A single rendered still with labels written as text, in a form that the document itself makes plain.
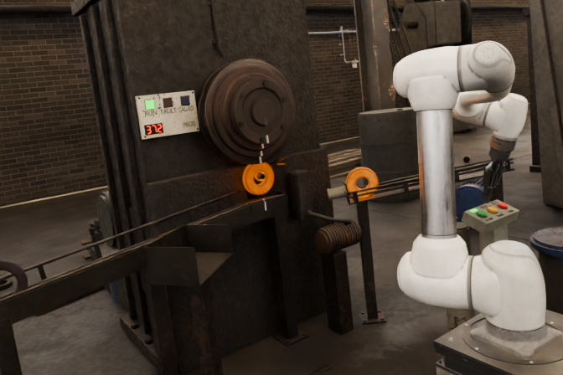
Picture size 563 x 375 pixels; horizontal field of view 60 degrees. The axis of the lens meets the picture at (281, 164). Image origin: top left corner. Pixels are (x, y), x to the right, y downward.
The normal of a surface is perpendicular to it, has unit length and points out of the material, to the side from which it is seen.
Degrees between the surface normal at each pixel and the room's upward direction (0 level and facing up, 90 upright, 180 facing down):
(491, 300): 91
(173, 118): 90
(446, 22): 92
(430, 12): 90
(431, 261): 80
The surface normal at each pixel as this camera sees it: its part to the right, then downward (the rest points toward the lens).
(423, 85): -0.51, 0.17
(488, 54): -0.33, -0.19
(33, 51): 0.56, 0.06
